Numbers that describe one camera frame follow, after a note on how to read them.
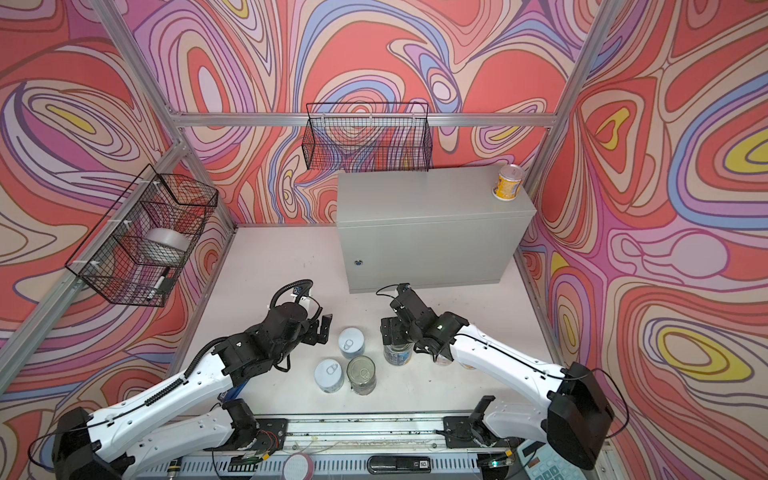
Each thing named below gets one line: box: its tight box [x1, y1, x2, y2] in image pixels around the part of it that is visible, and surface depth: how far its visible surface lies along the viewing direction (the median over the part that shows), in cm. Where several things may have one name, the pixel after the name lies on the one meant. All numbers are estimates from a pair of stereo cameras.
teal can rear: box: [338, 327, 365, 359], surface depth 86 cm
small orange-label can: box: [491, 164, 525, 201], surface depth 77 cm
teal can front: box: [314, 358, 344, 394], surface depth 80 cm
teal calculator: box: [517, 439, 590, 480], surface depth 69 cm
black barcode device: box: [367, 456, 431, 474], surface depth 68 cm
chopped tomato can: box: [346, 355, 377, 396], surface depth 75 cm
